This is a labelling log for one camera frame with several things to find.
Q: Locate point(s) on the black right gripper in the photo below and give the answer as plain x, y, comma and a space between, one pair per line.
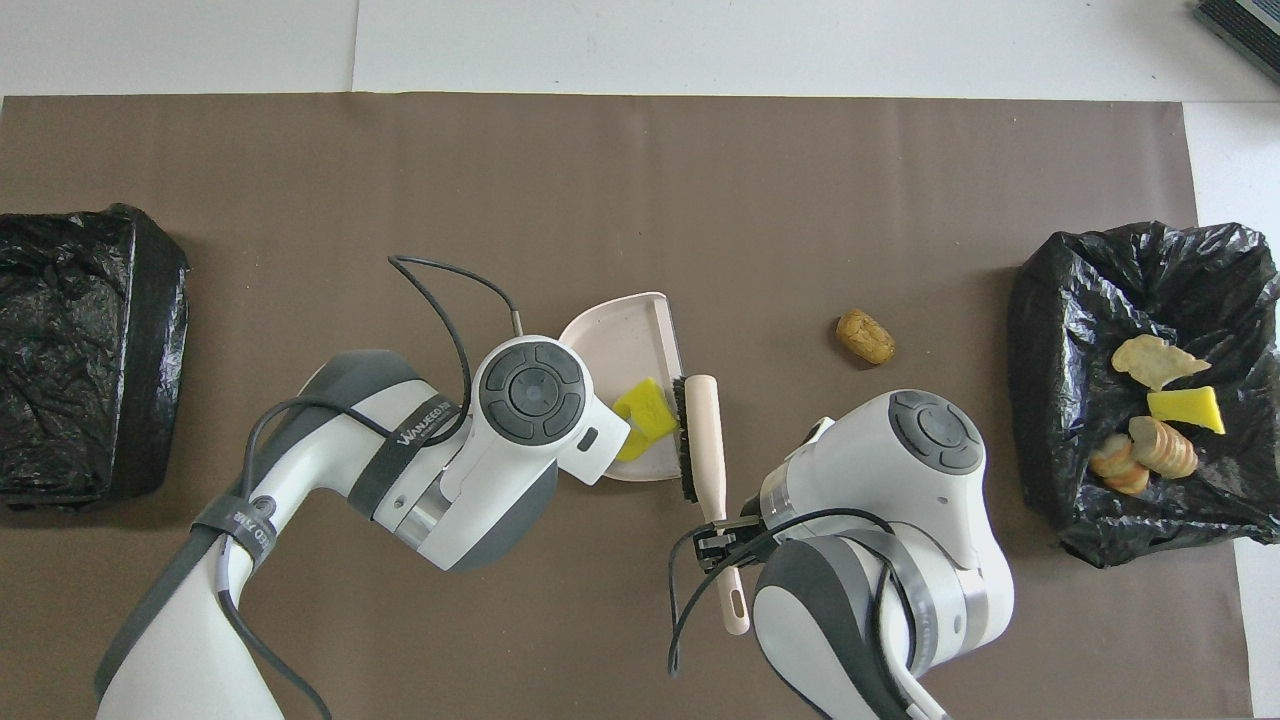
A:
755, 530

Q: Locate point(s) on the beige hand brush black bristles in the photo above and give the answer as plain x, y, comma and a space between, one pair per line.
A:
705, 440

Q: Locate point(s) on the yellow sponge piece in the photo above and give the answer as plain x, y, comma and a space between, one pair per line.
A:
648, 408
1188, 409
632, 450

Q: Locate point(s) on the pink plastic dustpan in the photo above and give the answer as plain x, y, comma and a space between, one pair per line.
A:
630, 340

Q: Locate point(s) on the brown oval bread lump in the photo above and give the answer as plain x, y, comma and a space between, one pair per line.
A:
866, 337

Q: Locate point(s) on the beige trash lump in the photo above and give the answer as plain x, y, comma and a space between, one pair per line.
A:
1120, 467
1165, 448
1155, 361

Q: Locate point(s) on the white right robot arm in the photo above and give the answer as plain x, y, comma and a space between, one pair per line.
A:
900, 480

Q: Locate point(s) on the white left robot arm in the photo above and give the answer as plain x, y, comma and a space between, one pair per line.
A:
330, 470

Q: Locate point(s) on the black bag lined bin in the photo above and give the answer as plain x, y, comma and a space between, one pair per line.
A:
1080, 400
70, 360

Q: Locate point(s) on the brown paper table mat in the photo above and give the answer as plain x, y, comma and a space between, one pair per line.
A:
500, 180

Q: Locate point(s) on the black ribbed panel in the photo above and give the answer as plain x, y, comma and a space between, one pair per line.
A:
1245, 30

